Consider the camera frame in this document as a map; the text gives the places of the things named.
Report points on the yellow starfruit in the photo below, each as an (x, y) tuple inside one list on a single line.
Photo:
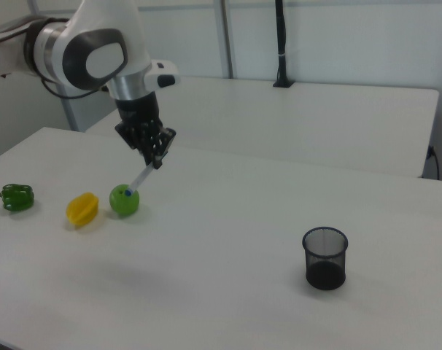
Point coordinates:
[(83, 209)]

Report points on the black camera pole with base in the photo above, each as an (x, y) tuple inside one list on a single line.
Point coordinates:
[(281, 43)]

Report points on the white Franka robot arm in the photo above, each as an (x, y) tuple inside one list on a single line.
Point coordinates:
[(97, 22)]

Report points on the black mesh pen cup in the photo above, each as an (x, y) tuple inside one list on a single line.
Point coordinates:
[(325, 262)]

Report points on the grey partition frame post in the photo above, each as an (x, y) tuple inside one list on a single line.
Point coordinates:
[(226, 36)]

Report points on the green bell pepper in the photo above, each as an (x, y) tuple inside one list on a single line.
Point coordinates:
[(17, 198)]

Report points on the blue and white marker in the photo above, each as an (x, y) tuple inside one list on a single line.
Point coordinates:
[(140, 179)]

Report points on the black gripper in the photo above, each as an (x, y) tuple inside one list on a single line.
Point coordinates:
[(139, 116)]

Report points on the white side table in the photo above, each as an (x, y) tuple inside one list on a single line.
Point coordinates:
[(316, 120)]

